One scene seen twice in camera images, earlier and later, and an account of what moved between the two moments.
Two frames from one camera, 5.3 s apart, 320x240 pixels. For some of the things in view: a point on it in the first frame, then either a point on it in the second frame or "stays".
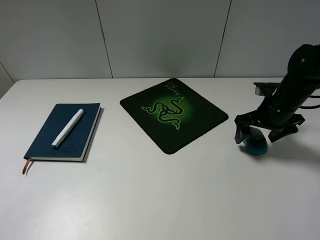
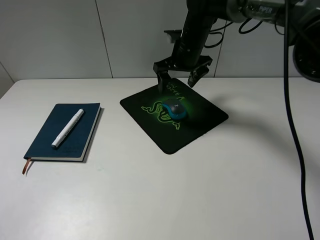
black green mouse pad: (174, 113) stays
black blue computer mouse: (256, 142) -> (177, 107)
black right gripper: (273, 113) -> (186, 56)
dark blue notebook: (72, 147) stays
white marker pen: (67, 129) stays
